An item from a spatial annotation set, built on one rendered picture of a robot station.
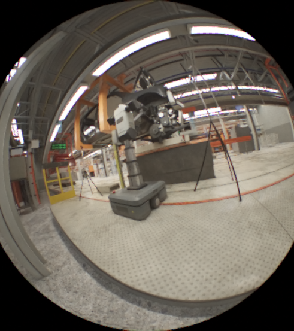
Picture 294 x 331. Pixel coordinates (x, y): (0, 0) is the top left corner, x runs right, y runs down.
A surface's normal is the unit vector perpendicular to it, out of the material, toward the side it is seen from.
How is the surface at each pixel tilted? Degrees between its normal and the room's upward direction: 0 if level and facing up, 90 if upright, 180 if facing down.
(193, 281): 0
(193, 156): 90
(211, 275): 0
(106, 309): 0
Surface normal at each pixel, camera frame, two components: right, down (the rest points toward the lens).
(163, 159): -0.44, 0.11
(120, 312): -0.20, -0.98
